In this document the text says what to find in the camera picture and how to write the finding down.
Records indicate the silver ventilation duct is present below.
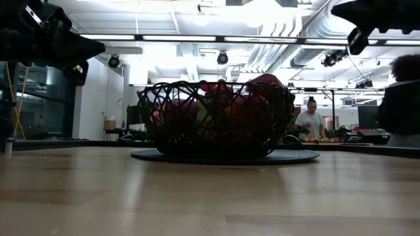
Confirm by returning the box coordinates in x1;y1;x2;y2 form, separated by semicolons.
288;6;348;69

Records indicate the person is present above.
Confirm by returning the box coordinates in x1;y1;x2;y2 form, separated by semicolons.
377;54;420;148
294;96;327;142

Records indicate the round dark woven placemat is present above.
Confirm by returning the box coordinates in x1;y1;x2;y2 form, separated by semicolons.
130;149;321;166

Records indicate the black ceiling spotlight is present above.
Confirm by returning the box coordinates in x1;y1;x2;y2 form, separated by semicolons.
216;51;230;66
354;78;374;90
107;54;121;69
321;48;350;68

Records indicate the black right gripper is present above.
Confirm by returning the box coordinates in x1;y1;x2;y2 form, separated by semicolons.
331;0;408;56

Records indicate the black dome object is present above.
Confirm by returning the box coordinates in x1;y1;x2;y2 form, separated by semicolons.
282;134;301;145

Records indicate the orange yellow cable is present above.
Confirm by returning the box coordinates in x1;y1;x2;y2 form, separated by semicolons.
5;62;26;141
12;67;30;140

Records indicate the bright red pomegranate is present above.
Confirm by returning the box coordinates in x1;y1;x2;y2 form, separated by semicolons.
245;73;285;98

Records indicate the small metal post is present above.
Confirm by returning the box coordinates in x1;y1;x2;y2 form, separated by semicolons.
3;137;14;157

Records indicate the dark red grape bunch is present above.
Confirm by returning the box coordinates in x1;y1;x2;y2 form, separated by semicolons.
199;81;232;98

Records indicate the black wire basket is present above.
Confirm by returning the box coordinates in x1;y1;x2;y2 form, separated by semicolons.
136;80;295;158

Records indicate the pinkish red apple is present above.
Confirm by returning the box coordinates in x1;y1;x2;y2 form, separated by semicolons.
226;96;275;132

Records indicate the black computer monitor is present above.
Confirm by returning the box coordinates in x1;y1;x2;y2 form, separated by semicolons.
357;105;381;130

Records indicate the dark glass window wall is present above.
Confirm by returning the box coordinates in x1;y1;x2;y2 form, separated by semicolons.
0;60;77;140

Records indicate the black background rig frame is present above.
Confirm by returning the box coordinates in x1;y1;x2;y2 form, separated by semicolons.
287;85;390;132

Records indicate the black aluminium rig frame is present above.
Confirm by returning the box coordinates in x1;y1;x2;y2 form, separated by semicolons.
11;137;420;161

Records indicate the colourful fruit pile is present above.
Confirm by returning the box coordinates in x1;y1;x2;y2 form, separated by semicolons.
303;136;342;144

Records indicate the black ceiling light bar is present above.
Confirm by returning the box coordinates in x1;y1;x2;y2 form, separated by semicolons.
80;32;420;47

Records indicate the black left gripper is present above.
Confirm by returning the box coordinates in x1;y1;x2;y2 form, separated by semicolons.
12;0;106;87

